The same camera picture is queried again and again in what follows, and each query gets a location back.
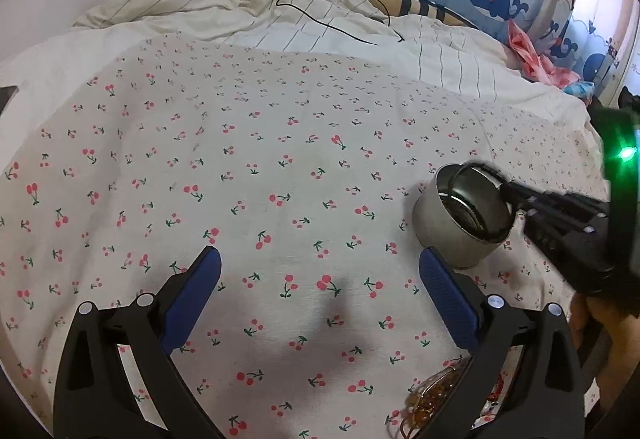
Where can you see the tan black striped pillow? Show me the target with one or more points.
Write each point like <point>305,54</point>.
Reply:
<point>425,8</point>

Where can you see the cherry print bed sheet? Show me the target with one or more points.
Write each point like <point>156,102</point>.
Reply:
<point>250,169</point>

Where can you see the light blue cloth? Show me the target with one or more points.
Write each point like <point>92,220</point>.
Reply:
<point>580,89</point>

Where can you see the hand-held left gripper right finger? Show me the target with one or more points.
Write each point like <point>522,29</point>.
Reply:
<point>445,299</point>

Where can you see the person's right hand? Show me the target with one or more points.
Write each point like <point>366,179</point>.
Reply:
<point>580,319</point>

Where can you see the pink cloth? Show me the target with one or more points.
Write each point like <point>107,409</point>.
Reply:
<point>525,49</point>

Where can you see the round metal tin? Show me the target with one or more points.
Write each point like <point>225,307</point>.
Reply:
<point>440,239</point>

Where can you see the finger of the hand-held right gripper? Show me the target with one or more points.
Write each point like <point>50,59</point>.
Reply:
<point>570,239</point>
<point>550,201</point>

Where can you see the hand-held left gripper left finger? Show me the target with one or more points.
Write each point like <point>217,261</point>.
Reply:
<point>195,299</point>

